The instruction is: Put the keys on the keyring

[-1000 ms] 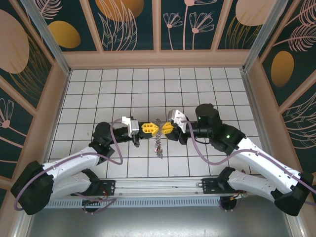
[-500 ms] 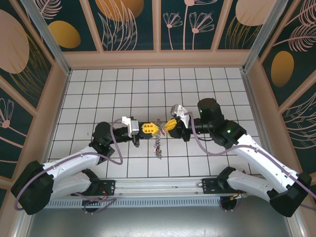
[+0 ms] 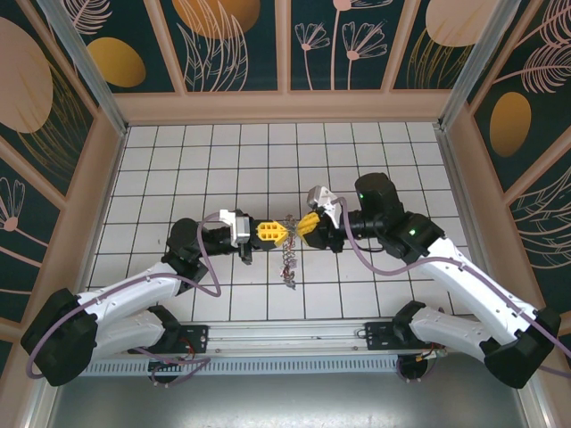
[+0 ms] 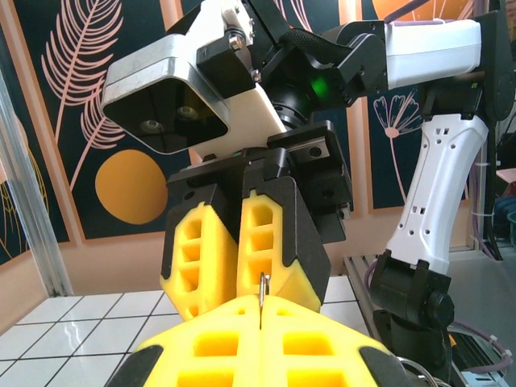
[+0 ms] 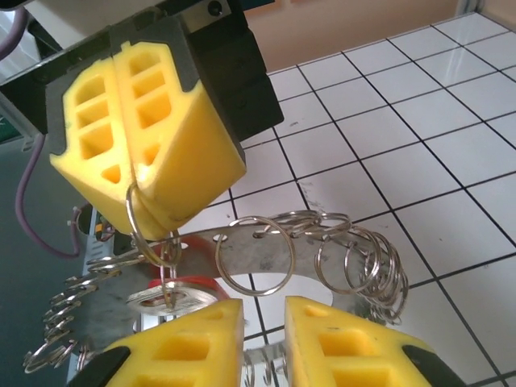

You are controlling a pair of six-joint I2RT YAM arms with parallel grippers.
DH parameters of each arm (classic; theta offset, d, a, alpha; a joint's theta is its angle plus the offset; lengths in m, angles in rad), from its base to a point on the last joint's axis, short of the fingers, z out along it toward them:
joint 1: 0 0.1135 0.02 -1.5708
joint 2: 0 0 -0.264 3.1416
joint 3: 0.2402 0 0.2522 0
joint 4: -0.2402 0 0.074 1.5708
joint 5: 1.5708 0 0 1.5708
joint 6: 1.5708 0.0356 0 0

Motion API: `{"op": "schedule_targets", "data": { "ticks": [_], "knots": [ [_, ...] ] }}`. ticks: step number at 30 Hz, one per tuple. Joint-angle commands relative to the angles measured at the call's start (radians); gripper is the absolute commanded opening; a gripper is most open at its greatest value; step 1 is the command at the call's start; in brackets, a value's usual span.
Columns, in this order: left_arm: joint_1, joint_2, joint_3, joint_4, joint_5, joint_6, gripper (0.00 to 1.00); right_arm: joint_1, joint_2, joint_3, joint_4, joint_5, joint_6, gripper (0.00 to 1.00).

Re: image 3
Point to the grey disc keyring with loops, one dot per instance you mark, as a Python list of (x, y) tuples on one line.
[(289, 263)]

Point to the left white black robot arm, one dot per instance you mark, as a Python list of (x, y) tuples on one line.
[(125, 294)]

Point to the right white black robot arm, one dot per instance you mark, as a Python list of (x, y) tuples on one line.
[(482, 285)]

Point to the grey sheet metal panel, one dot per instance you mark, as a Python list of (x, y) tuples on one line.
[(285, 401)]

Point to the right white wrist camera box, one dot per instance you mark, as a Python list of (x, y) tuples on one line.
[(323, 200)]

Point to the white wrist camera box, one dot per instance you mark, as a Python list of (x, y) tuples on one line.
[(323, 200), (236, 227)]

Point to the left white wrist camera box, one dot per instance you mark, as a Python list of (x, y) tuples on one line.
[(236, 227)]

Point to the aluminium side rail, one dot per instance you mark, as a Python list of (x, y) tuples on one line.
[(461, 200)]

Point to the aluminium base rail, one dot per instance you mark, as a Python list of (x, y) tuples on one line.
[(285, 332)]

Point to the aluminium frame post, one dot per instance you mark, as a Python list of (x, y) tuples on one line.
[(473, 67), (91, 67)]

